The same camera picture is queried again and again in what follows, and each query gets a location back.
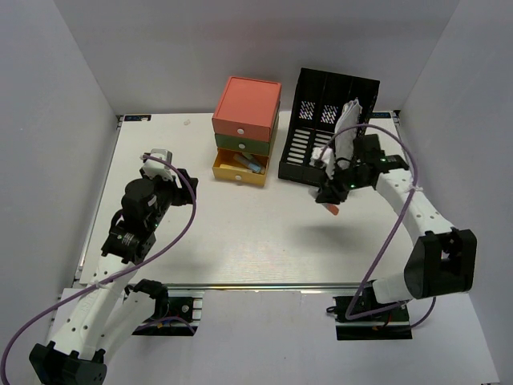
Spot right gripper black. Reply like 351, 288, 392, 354
316, 160, 370, 205

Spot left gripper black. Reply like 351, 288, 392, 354
140, 166, 199, 229

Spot pastel orange highlighter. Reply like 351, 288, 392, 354
325, 204, 339, 216

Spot white spiral notebook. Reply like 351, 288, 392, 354
334, 98, 362, 168

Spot pastel blue highlighter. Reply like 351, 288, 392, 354
233, 154, 265, 174

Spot green drawer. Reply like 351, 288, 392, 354
212, 119, 278, 156

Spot orange top drawer box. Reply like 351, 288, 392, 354
212, 76, 281, 142

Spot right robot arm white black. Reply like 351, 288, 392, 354
311, 134, 477, 320

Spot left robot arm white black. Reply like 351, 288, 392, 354
29, 164, 198, 384

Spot black file organizer rack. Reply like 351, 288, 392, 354
278, 67, 380, 186

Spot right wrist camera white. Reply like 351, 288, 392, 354
309, 146, 336, 180

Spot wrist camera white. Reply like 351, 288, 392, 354
309, 146, 336, 180
139, 148, 174, 181

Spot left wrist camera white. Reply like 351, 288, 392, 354
139, 148, 174, 181

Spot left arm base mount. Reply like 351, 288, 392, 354
132, 290, 203, 337

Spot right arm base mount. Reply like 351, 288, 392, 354
325, 295, 412, 341

